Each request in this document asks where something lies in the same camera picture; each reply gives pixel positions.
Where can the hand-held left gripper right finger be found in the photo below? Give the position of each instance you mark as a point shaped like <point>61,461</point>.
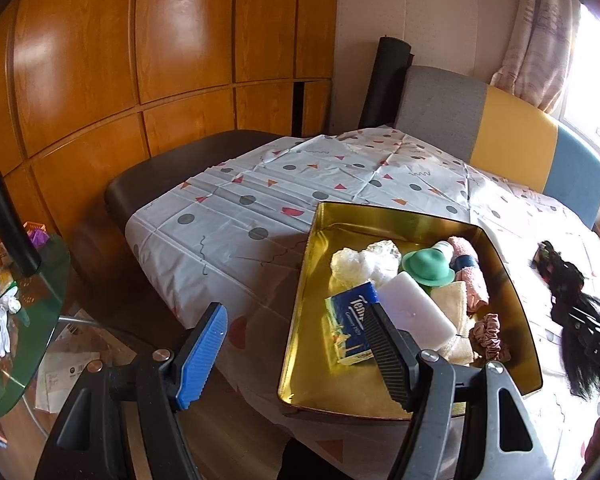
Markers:
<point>387,355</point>

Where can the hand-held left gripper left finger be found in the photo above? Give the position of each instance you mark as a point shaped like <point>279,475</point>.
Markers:
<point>200,357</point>

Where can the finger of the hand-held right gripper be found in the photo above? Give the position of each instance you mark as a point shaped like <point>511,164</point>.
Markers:
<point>580,321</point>

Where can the black wig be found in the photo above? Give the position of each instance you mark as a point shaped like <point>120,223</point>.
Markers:
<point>582,375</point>

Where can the blue tissue pack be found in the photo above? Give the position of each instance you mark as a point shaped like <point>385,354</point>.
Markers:
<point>347,320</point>

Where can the white soap bar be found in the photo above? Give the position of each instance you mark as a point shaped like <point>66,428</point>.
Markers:
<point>420,310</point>

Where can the beige waffle cloth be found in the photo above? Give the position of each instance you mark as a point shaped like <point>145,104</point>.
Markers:
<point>460,347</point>

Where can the yellow cloth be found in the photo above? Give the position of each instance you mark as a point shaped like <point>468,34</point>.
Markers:
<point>452,300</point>

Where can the pink scrunchie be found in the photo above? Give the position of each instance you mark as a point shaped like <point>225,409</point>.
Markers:
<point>490,335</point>

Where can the green hat-shaped toy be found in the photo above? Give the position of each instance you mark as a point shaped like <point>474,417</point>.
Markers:
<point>425,267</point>

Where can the clear plastic bag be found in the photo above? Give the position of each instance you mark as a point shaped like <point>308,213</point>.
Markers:
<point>365,260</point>

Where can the pink towel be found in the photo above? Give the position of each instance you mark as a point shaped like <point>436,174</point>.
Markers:
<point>472,285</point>

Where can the small white bottle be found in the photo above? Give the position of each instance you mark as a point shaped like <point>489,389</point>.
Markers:
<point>442,247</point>

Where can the dark blue roll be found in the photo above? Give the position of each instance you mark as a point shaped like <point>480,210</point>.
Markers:
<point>466,262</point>

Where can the gold metal tray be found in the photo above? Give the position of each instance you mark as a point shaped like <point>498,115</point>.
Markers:
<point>330,240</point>

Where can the papers on floor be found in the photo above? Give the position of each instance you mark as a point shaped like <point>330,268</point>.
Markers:
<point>70,375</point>

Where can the printed bed sheet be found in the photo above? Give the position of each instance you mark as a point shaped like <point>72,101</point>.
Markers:
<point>220,210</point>

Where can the green glass table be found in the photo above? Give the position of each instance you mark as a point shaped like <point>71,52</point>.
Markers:
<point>35,320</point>

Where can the white ribbon bow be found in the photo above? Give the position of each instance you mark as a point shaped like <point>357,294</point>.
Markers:
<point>2,317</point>

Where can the grey yellow blue headboard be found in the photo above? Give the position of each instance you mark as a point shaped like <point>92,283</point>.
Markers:
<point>515,130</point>

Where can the black flask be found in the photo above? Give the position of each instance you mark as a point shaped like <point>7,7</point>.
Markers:
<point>12,225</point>

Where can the window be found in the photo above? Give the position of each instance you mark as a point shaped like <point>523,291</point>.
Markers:
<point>597,85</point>

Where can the black rolled mat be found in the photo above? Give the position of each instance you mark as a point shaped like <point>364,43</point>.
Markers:
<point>384,85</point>

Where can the patterned curtain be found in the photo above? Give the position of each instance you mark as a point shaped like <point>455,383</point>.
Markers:
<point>535,45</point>

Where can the wooden wardrobe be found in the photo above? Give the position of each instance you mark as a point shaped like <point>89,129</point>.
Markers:
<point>155,60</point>

